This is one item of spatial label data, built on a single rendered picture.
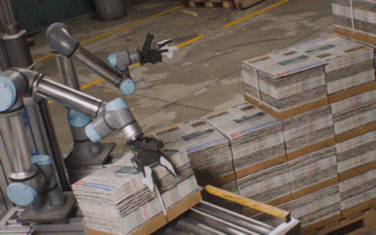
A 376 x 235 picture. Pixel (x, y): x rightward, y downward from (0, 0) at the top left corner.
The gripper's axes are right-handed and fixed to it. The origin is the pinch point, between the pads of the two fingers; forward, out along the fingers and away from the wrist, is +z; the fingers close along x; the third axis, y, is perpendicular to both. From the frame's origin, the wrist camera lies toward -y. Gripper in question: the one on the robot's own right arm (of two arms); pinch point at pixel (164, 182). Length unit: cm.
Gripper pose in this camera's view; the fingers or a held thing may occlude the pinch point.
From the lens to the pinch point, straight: 226.4
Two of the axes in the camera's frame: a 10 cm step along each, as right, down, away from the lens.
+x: -7.1, 3.8, -5.9
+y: -4.8, 3.6, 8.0
